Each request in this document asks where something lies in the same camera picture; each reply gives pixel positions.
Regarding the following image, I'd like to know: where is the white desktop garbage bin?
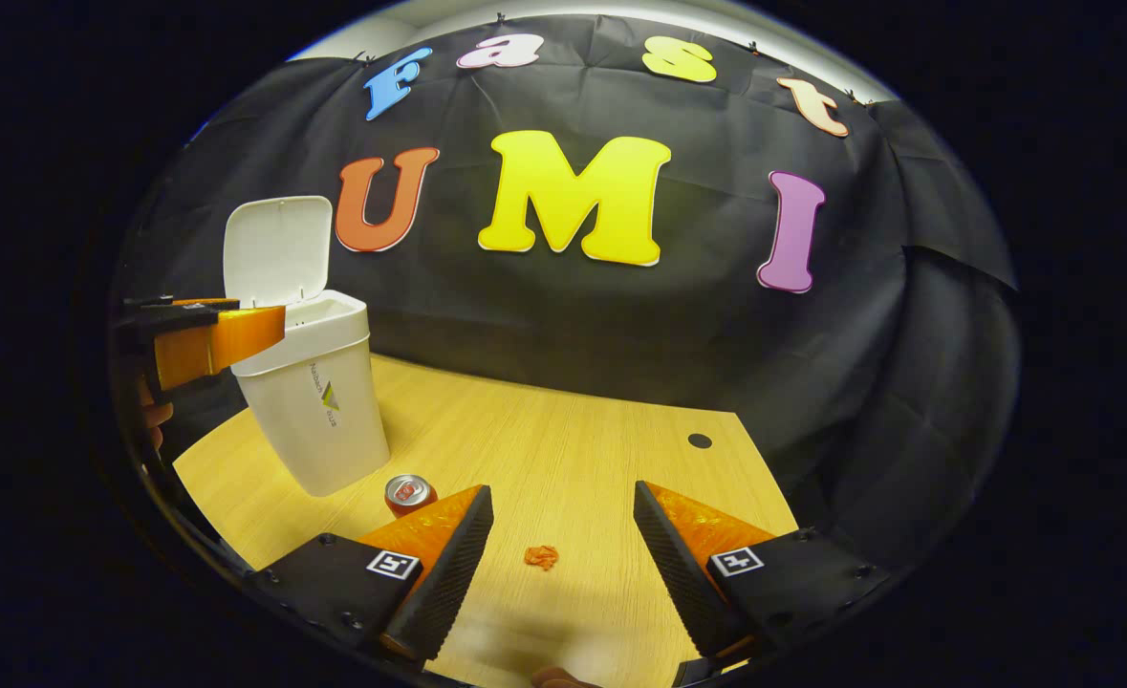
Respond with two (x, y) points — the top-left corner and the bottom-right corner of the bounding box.
(223, 196), (392, 498)

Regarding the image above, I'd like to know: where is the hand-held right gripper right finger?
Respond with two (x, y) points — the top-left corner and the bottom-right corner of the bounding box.
(633, 481), (894, 670)

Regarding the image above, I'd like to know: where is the black backdrop cloth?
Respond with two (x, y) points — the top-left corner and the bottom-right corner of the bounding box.
(109, 11), (1021, 574)

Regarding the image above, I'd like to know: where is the wooden desktop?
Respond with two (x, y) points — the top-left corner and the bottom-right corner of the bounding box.
(173, 354), (798, 687)

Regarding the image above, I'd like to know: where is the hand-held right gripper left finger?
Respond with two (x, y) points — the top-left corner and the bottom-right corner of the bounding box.
(246, 484), (495, 664)

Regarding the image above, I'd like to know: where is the red pop can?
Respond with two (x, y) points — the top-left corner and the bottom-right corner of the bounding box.
(384, 475), (438, 517)

